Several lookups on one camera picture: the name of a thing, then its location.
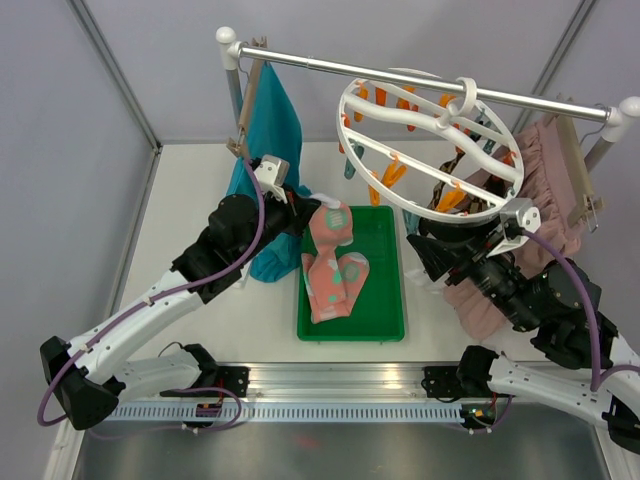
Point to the white round clip hanger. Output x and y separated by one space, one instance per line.
343 180

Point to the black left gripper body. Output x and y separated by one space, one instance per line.
280 217

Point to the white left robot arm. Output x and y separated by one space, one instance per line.
91 374

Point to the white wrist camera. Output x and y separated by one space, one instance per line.
517 218
270 172

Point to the pink patterned sock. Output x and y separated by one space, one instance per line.
331 227
354 268

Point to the wooden left clip hanger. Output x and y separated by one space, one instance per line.
243 102

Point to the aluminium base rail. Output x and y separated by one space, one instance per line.
340 380

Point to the pink pleated skirt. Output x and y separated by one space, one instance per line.
547 184

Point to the wooden right clip hanger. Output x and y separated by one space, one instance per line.
585 203

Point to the teal cloth on hanger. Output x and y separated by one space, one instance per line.
275 130

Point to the white slotted cable duct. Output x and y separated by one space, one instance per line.
290 412

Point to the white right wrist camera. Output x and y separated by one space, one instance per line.
517 218

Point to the metal clothes rack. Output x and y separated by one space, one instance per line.
454 111

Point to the green plastic tray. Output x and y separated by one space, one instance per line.
378 314

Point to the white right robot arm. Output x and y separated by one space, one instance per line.
559 306

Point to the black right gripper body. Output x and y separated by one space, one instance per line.
469 259

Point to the wooden clip hanger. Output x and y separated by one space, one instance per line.
585 203
243 102

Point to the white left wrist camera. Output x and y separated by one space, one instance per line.
270 172

